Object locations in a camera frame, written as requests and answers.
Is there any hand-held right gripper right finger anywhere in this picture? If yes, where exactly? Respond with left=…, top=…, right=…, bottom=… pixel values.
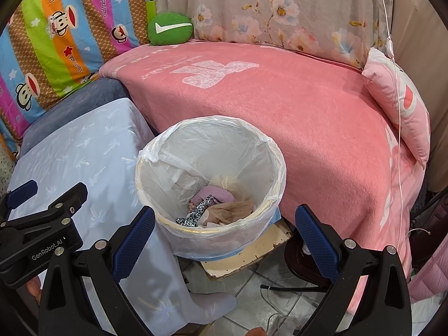
left=295, top=204, right=413, bottom=336

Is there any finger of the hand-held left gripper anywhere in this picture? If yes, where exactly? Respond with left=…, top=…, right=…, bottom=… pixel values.
left=0, top=182, right=89, bottom=249
left=0, top=179, right=39, bottom=219

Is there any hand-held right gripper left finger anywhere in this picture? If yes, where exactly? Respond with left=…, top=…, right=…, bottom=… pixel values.
left=38, top=206, right=158, bottom=336

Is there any black white patterned sock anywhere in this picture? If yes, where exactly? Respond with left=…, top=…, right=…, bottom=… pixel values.
left=175, top=194, right=216, bottom=228

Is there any beige stocking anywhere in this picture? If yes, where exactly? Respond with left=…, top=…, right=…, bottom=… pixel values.
left=203, top=199, right=254, bottom=226

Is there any mauve satin cloth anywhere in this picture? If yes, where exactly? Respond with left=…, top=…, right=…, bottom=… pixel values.
left=189, top=185, right=233, bottom=207

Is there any cream organza cloth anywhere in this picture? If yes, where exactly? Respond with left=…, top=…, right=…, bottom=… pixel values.
left=209, top=174, right=246, bottom=200

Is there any white lined trash bin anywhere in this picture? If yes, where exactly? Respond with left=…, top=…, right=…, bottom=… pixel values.
left=135, top=115, right=287, bottom=261

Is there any person's left hand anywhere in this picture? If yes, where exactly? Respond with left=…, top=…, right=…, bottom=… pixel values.
left=27, top=276, right=44, bottom=303

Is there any striped cartoon monkey pillow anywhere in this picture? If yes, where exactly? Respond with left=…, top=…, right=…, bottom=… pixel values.
left=0, top=105, right=27, bottom=163

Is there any light blue palm print tablecloth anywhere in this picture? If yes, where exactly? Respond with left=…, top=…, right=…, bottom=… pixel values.
left=7, top=97, right=239, bottom=336

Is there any cream worn board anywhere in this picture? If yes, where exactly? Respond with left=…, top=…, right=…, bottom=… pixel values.
left=199, top=221, right=293, bottom=283

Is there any blue-grey sofa cushion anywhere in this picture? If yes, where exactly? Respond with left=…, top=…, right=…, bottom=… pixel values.
left=19, top=77, right=132, bottom=158

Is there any pink quilted cloth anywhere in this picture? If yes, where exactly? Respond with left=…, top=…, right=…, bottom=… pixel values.
left=409, top=252, right=448, bottom=309

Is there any pink blanket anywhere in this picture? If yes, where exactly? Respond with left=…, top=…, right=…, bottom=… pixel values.
left=99, top=40, right=429, bottom=288

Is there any pink pillow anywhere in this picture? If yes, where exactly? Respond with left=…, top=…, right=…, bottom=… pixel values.
left=361, top=47, right=430, bottom=169

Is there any colourful striped monkey quilt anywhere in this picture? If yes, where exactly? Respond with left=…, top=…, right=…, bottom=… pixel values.
left=0, top=0, right=156, bottom=113

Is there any green cushion with white tick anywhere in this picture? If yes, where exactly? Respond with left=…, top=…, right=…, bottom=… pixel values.
left=147, top=12, right=194, bottom=47

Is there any floral beige pillow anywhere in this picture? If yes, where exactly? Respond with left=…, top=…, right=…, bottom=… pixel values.
left=150, top=0, right=394, bottom=72

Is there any thin white cable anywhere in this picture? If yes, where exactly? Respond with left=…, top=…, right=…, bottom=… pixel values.
left=379, top=0, right=403, bottom=253

